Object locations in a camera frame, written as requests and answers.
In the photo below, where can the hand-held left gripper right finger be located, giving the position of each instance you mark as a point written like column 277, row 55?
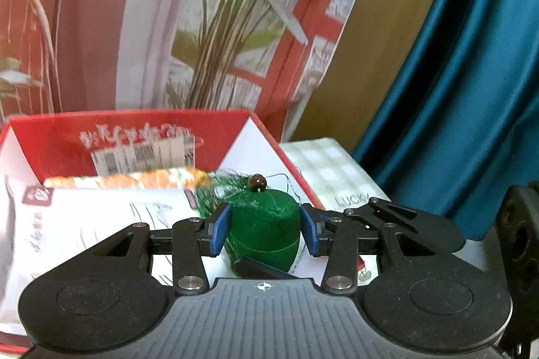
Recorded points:
column 308, row 232

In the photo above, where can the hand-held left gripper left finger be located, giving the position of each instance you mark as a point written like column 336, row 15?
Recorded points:
column 221, row 228

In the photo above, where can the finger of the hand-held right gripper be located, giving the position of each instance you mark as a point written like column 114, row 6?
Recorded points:
column 379, row 211

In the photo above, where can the green cloth pouch with bead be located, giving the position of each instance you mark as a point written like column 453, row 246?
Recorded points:
column 261, row 224

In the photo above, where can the white packet red green print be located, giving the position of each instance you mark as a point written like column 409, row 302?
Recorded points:
column 364, row 270

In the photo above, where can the orange printed packet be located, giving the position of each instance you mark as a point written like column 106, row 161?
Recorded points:
column 126, row 179

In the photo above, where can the white packet with maroon logo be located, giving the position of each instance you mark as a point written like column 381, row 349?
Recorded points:
column 84, row 224

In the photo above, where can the red strawberry print cardboard box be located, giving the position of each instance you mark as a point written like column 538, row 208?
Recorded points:
column 54, row 136

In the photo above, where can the brown wooden panel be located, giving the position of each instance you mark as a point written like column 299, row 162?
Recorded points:
column 379, row 68

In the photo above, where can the teal curtain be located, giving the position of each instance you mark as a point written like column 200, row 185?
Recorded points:
column 463, row 89

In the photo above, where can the printed room scene wall poster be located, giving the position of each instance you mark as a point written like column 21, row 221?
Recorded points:
column 105, row 26

